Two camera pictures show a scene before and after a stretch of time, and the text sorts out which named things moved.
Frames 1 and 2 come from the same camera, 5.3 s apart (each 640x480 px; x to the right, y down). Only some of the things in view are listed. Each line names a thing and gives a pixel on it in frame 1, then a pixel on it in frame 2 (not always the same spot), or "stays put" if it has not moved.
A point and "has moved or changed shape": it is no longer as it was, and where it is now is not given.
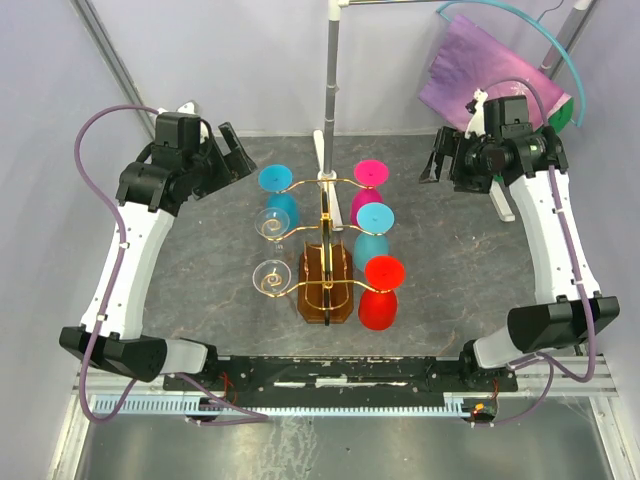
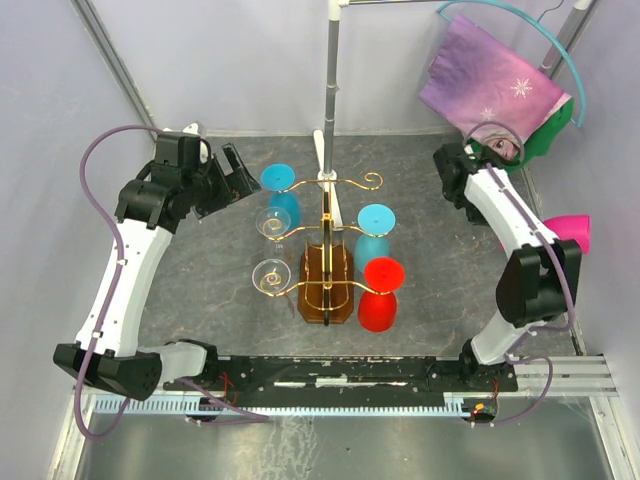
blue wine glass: (277, 178) stays put
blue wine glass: (377, 218) stays put
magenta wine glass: (370, 173) has moved or changed shape
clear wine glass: (272, 222) stays put
